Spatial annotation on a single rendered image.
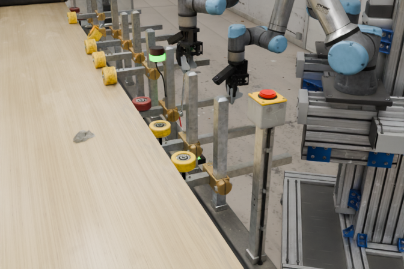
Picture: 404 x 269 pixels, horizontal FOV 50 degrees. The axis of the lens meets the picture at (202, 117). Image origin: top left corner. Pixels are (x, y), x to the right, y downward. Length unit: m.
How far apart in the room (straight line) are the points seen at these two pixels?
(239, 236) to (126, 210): 0.40
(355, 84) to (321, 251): 0.87
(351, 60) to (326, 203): 1.17
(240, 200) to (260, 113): 1.73
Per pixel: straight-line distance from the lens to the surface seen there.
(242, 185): 2.86
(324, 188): 2.55
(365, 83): 1.61
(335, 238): 2.24
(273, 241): 2.47
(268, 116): 1.04
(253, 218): 1.24
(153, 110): 1.85
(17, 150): 1.58
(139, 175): 1.33
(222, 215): 1.49
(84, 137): 1.56
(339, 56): 1.44
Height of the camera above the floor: 1.63
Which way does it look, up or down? 26 degrees down
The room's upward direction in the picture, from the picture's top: straight up
